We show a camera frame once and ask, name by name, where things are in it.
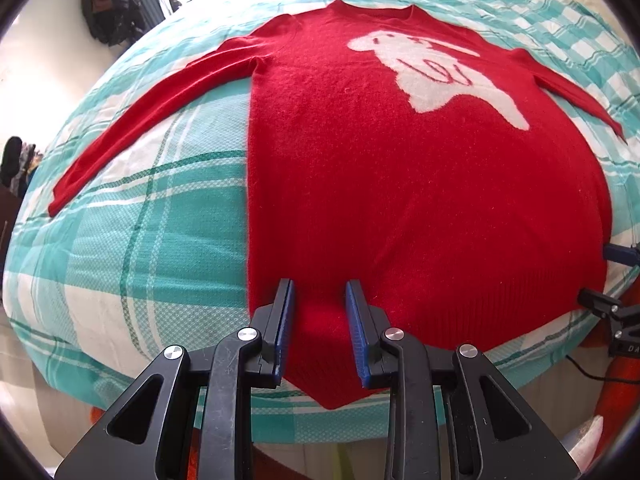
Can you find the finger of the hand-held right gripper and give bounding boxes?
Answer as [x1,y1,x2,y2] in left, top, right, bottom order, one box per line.
[602,242,640,264]
[577,287,626,319]

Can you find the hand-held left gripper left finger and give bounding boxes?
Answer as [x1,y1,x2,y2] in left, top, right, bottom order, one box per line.
[54,278,296,480]

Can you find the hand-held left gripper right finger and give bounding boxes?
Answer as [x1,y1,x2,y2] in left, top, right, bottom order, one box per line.
[345,280,581,480]

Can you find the red sweater with white print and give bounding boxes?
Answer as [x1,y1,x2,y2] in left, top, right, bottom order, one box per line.
[47,0,628,411]

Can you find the dark clothes heap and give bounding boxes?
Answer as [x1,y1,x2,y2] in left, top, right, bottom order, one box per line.
[0,136,39,197]

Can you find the hanging dark clothes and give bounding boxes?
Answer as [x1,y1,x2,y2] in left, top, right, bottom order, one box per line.
[80,0,166,46]

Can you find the person's orange garment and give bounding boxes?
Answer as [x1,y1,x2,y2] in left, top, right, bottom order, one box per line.
[582,327,640,441]

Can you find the white object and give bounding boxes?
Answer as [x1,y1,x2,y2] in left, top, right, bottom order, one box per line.
[570,415,608,467]

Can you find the teal plaid bed cover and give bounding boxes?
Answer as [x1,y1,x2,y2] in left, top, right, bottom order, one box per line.
[2,0,640,443]

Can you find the black cable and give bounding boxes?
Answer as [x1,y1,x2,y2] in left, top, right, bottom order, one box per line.
[565,355,640,382]

